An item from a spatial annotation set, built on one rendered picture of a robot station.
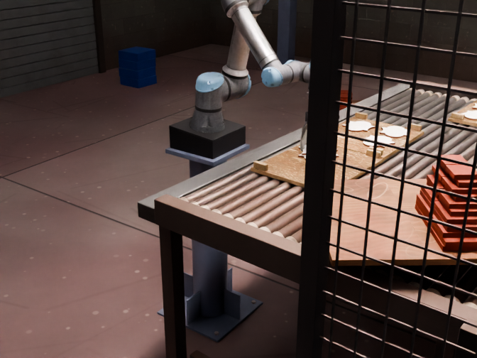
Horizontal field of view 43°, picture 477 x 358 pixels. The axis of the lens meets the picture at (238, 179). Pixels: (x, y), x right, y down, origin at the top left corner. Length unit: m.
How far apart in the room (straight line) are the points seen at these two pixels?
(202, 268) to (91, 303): 0.66
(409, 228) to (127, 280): 2.01
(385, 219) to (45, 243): 2.53
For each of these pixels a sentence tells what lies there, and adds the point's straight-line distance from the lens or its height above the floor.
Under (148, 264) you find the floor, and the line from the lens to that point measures 3.54.
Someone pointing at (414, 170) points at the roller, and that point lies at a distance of 2.46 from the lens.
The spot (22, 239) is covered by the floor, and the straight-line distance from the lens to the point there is 3.97.
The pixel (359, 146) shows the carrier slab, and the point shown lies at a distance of 2.61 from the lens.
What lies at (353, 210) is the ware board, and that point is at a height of 1.04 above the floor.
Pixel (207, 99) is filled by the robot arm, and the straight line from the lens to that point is 2.61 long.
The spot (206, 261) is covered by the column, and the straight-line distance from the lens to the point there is 2.90.
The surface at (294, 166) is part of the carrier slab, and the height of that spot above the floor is 0.94.
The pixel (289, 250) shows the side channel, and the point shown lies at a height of 0.95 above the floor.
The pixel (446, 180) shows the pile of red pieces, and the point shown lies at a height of 1.18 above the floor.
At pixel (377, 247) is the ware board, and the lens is 1.62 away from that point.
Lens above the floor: 1.83
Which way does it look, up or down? 23 degrees down
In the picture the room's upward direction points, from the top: straight up
